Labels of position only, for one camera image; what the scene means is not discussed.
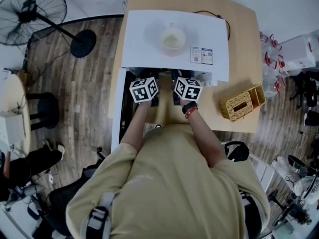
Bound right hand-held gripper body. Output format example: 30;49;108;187
171;76;203;107

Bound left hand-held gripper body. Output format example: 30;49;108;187
129;76;160;107

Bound beige rectangular tray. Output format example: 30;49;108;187
157;70;175;105

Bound white microwave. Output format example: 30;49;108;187
110;9;230;153

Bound person's right forearm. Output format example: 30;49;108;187
180;100;229;169

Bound person's left forearm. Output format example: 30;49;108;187
120;100;153;154

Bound black wristwatch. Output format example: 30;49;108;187
181;101;199;115

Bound red wristband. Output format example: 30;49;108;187
184;107;198;120

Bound wicker tissue box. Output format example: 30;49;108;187
219;84;266;123

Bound black bag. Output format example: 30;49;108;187
224;141;250;162

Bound cluster of clear water jugs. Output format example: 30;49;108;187
259;30;290;95

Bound person's beige shirt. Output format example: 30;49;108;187
65;122;272;239

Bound white shelf unit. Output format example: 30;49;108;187
246;152;278;194

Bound white cardboard box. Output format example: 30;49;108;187
277;34;318;71

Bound round wooden table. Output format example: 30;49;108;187
0;73;61;158

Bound black floor fan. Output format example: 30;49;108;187
0;0;97;59

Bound black mesh office chair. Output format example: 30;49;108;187
48;161;108;237

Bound black power cable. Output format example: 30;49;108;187
192;9;231;42

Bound black camera equipment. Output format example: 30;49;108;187
271;195;315;234

